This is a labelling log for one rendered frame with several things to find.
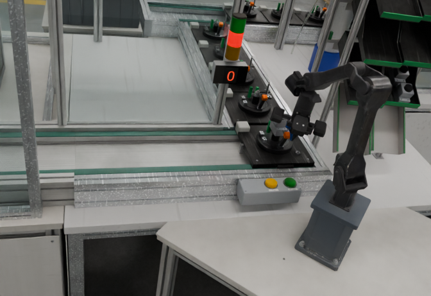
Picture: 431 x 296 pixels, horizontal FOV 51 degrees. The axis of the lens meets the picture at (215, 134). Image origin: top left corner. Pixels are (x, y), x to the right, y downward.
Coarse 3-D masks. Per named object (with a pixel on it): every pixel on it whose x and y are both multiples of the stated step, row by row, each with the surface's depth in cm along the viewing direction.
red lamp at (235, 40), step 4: (232, 32) 150; (228, 36) 153; (232, 36) 151; (236, 36) 151; (240, 36) 151; (228, 40) 153; (232, 40) 152; (236, 40) 151; (240, 40) 152; (228, 44) 153; (232, 44) 152; (236, 44) 152; (240, 44) 153
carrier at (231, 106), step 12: (228, 96) 193; (240, 96) 195; (252, 96) 193; (228, 108) 186; (240, 108) 187; (252, 108) 185; (264, 108) 187; (240, 120) 180; (252, 120) 181; (264, 120) 182
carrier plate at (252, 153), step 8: (256, 128) 176; (264, 128) 177; (240, 136) 171; (248, 136) 171; (256, 136) 172; (248, 144) 167; (256, 144) 168; (296, 144) 172; (248, 152) 163; (256, 152) 164; (264, 152) 164; (304, 152) 168; (256, 160) 160; (264, 160) 161; (272, 160) 161; (280, 160) 162; (288, 160) 163; (296, 160) 164; (304, 160) 164; (312, 160) 165
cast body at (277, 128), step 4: (284, 120) 163; (272, 124) 166; (276, 124) 163; (280, 124) 163; (284, 124) 163; (272, 128) 166; (276, 128) 163; (280, 128) 163; (284, 128) 164; (276, 132) 163; (280, 132) 164
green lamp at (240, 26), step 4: (232, 16) 149; (232, 20) 149; (236, 20) 148; (240, 20) 147; (244, 20) 148; (232, 24) 149; (236, 24) 148; (240, 24) 148; (244, 24) 149; (232, 28) 150; (236, 28) 149; (240, 28) 149; (244, 28) 151; (236, 32) 150; (240, 32) 150
